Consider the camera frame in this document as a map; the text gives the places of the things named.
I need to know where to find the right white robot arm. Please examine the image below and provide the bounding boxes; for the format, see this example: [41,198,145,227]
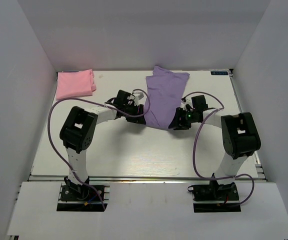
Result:
[168,91,261,200]

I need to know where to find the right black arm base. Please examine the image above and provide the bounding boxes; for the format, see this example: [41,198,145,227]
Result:
[187,180,241,213]

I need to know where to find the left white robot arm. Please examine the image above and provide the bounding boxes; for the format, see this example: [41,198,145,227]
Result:
[59,89,148,200]

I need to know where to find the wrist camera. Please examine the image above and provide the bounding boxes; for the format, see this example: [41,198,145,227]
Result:
[130,91,145,106]
[181,97,194,111]

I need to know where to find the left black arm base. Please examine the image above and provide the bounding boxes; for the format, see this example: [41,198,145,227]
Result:
[56,176,109,213]

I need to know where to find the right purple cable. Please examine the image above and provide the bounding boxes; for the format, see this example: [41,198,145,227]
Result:
[180,91,256,207]

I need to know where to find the blue table corner sticker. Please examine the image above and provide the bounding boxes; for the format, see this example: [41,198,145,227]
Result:
[210,71,229,76]

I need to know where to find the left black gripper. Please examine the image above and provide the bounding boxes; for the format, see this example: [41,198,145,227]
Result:
[123,102,147,125]

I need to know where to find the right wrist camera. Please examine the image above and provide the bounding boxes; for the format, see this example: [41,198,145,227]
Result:
[181,97,194,111]

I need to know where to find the folded pink t shirt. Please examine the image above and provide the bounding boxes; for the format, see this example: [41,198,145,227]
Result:
[55,69,97,101]

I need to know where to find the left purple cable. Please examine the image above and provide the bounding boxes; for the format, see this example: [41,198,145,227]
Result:
[47,88,151,211]

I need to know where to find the purple cable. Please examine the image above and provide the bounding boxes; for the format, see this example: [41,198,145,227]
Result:
[180,91,256,207]
[47,88,151,211]

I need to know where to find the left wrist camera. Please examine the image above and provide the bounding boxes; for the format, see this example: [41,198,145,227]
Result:
[130,91,145,106]

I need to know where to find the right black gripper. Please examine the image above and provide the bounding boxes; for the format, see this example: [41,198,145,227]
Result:
[169,107,198,130]

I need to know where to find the purple t shirt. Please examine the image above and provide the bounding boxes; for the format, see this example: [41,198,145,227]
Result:
[144,65,190,130]

